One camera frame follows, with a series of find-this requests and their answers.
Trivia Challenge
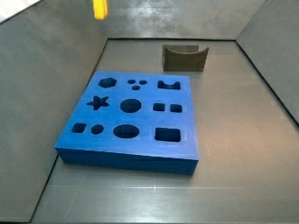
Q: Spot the blue foam shape board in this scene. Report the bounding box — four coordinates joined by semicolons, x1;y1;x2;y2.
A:
55;71;201;175

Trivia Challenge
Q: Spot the black curved holder stand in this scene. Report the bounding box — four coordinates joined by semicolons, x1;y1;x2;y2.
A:
163;45;210;72

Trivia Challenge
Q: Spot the yellow double-square peg block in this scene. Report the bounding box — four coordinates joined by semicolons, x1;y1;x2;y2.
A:
92;0;108;20

